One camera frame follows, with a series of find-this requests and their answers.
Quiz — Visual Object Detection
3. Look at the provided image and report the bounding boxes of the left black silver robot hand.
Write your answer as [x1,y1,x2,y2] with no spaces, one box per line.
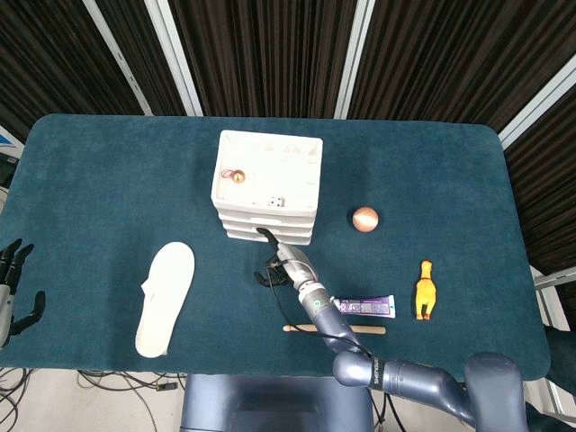
[0,238,47,348]

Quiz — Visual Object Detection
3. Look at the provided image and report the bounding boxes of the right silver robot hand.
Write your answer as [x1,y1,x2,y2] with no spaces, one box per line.
[254,227,326,294]

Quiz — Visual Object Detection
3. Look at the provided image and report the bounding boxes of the white plastic drawer organizer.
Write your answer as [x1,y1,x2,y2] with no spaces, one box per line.
[210,130,325,247]

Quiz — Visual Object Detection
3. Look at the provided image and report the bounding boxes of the wooden drumstick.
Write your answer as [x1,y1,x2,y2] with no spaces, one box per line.
[282,323,387,335]

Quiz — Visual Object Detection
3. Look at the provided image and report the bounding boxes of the copper coloured ball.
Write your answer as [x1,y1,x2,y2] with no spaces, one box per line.
[352,206,381,233]

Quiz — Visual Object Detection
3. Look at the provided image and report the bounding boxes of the purple white toothpaste tube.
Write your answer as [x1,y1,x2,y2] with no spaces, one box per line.
[330,294,397,320]

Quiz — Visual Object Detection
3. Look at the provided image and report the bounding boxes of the teal table cloth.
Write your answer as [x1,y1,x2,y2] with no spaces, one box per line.
[0,112,553,383]

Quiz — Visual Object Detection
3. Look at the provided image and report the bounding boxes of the blue white sign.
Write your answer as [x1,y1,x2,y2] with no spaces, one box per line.
[0,125,24,158]

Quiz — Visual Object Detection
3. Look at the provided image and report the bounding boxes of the yellow rubber chicken toy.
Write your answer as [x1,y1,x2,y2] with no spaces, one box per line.
[414,259,437,321]

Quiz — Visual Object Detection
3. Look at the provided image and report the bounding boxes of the white flat slipper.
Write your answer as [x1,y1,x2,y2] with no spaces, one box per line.
[134,241,196,359]

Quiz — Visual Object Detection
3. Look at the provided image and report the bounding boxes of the blue-grey robot torso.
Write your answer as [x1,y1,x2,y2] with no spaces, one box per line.
[179,373,374,432]

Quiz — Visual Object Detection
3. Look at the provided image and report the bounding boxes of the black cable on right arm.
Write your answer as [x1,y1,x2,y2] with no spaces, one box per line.
[264,263,374,361]

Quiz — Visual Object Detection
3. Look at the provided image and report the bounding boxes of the black floor cables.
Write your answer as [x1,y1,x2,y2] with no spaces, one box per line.
[0,366,185,432]

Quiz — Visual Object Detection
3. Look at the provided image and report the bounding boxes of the white frame post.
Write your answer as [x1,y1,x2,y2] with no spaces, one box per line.
[498,58,576,149]
[333,0,375,119]
[83,0,154,116]
[144,0,204,117]

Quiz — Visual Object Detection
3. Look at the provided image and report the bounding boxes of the aluminium frame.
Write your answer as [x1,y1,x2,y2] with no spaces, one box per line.
[533,265,576,328]

